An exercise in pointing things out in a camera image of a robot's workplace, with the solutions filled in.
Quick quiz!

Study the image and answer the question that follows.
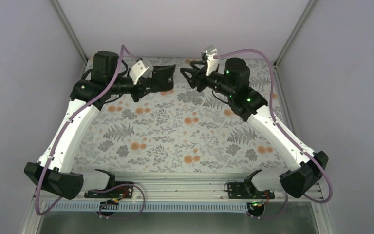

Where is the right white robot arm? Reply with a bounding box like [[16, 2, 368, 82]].
[[180, 58, 329, 198]]

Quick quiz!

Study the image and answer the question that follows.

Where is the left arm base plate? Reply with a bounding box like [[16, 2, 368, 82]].
[[84, 181, 134, 199]]

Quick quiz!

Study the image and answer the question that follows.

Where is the floral table mat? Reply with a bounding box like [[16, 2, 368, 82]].
[[73, 70, 286, 173]]

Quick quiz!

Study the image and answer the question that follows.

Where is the white slotted cable duct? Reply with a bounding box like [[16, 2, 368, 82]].
[[52, 201, 248, 213]]

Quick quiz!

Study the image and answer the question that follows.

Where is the aluminium rail frame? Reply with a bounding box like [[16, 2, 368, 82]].
[[34, 173, 323, 202]]

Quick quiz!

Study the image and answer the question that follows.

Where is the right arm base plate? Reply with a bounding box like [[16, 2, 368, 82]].
[[223, 180, 275, 200]]

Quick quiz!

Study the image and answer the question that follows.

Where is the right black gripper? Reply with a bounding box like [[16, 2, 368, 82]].
[[180, 61, 235, 98]]

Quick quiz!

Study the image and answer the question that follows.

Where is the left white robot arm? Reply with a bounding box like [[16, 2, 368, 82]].
[[24, 51, 153, 199]]

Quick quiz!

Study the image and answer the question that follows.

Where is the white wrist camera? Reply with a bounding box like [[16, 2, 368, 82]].
[[129, 59, 153, 85], [201, 46, 219, 76]]

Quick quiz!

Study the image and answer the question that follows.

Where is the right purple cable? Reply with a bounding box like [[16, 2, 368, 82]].
[[217, 49, 334, 220]]

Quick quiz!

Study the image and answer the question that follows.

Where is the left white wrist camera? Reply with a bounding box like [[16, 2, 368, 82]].
[[129, 59, 153, 85]]

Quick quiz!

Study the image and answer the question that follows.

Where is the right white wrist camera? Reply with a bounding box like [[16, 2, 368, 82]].
[[201, 46, 219, 76]]

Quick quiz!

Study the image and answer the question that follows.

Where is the black leather card holder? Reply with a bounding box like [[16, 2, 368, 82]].
[[151, 65, 176, 92]]

